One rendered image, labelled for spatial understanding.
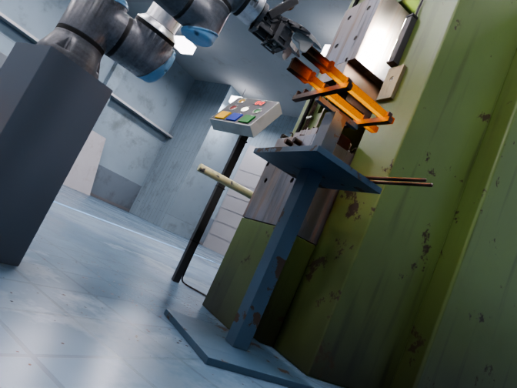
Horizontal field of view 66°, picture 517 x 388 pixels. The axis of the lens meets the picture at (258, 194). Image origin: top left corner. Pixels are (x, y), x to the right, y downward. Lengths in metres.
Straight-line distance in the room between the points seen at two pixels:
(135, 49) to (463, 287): 1.56
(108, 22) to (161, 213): 11.10
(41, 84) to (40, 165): 0.23
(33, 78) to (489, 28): 1.84
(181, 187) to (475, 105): 10.73
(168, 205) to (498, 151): 10.90
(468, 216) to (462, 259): 0.19
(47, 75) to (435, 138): 1.45
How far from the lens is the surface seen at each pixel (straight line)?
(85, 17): 1.39
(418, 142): 1.77
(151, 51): 1.44
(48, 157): 1.31
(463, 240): 1.89
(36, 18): 11.26
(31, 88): 1.27
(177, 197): 12.20
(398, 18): 2.32
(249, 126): 2.26
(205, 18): 1.12
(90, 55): 1.37
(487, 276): 2.02
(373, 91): 2.18
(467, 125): 2.01
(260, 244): 1.74
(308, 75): 1.45
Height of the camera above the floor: 0.31
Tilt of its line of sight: 9 degrees up
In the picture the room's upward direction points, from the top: 25 degrees clockwise
